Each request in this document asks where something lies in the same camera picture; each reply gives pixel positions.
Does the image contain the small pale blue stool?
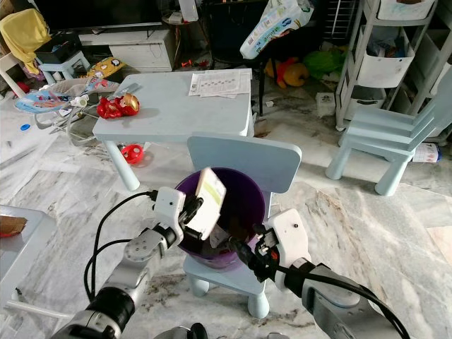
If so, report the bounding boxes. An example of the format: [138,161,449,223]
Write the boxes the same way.
[35,51,91,85]

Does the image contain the green stuffed toy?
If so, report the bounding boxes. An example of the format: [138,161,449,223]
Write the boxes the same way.
[304,46,347,80]

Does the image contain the white green carton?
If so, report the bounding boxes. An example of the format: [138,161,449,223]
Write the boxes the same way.
[182,167,228,241]

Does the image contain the small white stool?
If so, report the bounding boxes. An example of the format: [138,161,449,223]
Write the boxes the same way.
[0,53,25,96]

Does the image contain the white shelf trolley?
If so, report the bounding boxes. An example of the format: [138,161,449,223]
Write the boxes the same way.
[334,0,452,131]

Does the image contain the purple plastic rubbish bin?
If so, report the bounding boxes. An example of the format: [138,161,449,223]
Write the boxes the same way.
[175,167,267,270]

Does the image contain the blue print baby bouncer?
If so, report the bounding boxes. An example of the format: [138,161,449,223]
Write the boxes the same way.
[14,76,135,142]

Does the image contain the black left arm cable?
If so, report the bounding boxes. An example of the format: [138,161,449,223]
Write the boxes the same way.
[83,189,157,301]

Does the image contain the yellow patterned soft toy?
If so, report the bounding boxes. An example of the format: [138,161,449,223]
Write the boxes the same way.
[86,58,124,78]

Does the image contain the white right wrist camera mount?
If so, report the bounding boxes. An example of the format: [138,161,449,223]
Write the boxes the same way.
[265,208,311,268]

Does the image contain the pale blue kids chair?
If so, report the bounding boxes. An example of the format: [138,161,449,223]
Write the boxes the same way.
[180,134,302,319]
[326,92,452,197]

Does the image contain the torn red carton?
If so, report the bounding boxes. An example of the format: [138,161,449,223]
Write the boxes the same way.
[0,215,29,237]

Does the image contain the white storage bin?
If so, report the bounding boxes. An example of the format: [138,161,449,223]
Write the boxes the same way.
[357,32,419,88]

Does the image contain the black television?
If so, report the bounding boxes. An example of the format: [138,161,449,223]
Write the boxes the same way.
[35,0,163,32]

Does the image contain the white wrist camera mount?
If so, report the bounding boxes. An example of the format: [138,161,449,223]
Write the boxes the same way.
[265,208,311,268]
[153,187,188,230]

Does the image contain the white low cabinet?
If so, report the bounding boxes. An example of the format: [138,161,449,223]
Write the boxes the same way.
[78,28,177,71]

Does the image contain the white blue diaper pack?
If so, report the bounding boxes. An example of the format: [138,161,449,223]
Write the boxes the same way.
[240,0,317,60]

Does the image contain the yellow cloth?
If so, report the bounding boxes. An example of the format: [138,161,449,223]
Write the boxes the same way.
[0,8,52,75]

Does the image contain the small white box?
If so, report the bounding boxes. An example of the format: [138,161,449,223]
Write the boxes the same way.
[316,92,336,117]

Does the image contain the yellow stuffed bear toy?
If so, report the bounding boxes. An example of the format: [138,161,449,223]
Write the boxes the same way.
[265,56,309,89]

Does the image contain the red gold hero toy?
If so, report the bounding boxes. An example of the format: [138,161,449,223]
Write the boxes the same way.
[97,93,141,119]

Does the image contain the white printed paper sheets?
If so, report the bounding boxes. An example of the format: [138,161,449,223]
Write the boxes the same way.
[189,69,253,97]

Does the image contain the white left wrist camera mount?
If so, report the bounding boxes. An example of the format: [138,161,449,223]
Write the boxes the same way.
[153,187,188,230]

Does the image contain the pale blue kids table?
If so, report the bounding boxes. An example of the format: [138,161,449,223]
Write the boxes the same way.
[92,69,255,191]

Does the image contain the red round toy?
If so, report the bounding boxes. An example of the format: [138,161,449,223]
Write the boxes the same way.
[121,143,145,165]

